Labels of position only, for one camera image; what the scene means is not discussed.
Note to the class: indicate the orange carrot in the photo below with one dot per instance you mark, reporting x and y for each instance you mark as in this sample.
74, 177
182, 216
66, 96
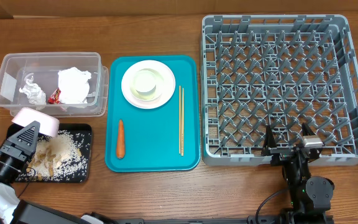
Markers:
120, 144

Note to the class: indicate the red snack wrapper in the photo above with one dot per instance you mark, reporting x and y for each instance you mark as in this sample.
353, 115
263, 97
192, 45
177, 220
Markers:
54, 97

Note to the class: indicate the rice and peanut scraps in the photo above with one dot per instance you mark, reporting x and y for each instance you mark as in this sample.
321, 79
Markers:
57, 152

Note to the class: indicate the foil wrapper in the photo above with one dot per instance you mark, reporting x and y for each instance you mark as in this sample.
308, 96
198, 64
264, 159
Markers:
33, 92

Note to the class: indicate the grey dishwasher rack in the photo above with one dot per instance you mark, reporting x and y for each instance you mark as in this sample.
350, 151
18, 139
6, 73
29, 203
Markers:
281, 71

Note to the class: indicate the pink plate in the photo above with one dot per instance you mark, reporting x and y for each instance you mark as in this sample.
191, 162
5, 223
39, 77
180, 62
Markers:
168, 85

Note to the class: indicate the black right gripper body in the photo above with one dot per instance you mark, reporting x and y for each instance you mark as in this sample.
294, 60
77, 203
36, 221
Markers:
282, 154

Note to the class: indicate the black waste tray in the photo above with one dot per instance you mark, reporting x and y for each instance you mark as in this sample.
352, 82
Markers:
82, 168

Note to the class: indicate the white napkin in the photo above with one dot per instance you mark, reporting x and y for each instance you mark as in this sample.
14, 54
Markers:
73, 85

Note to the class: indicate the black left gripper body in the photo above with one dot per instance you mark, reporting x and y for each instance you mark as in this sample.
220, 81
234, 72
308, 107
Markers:
11, 163

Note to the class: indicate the teal plastic tray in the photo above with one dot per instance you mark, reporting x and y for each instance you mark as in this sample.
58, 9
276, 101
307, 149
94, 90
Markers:
152, 136

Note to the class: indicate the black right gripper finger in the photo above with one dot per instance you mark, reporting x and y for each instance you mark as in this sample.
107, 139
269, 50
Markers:
306, 130
269, 142

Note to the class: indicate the clear plastic waste bin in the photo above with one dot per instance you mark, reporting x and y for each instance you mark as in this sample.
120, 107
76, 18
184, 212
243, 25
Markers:
42, 68

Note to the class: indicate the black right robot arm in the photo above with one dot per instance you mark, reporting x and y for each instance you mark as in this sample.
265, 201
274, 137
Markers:
310, 195

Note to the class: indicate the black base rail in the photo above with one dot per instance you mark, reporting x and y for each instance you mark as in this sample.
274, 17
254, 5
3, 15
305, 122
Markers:
266, 219

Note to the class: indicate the cream bowl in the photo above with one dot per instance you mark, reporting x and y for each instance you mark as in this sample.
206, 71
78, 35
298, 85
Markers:
158, 90

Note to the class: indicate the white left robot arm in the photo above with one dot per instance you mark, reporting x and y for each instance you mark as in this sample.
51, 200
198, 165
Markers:
16, 210

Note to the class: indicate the small pink bowl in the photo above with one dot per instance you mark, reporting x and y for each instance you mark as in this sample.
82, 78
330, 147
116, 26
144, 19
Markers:
39, 119

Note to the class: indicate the cream plastic cup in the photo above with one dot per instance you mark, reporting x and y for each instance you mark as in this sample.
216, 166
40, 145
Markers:
144, 83

